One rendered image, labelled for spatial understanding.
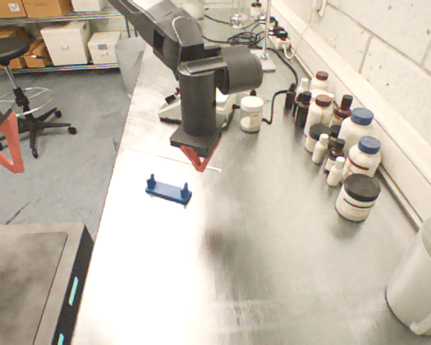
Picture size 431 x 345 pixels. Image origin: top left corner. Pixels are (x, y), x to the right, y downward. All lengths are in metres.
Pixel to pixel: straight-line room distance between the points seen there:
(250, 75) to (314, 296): 0.36
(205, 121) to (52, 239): 0.84
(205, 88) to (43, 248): 0.88
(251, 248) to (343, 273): 0.16
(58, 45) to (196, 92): 2.75
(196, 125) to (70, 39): 2.67
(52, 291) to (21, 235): 0.28
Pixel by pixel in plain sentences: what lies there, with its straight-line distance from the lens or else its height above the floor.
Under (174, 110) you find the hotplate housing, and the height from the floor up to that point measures 0.79.
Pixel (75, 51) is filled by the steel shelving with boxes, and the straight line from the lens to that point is 3.13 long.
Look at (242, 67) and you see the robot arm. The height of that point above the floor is 1.04.
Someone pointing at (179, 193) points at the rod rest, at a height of 0.76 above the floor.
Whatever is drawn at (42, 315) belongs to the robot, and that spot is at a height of 0.36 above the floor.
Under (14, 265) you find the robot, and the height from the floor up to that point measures 0.36.
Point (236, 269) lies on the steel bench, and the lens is 0.54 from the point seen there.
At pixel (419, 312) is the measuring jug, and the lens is 0.53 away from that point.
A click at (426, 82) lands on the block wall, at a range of 0.76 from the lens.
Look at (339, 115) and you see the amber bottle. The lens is 0.85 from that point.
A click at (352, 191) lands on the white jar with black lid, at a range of 0.61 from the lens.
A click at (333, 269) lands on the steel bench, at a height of 0.75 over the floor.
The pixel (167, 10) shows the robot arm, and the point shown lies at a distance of 0.51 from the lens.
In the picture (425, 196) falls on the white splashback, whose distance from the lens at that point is 0.69.
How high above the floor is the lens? 1.22
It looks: 42 degrees down
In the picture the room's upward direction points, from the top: straight up
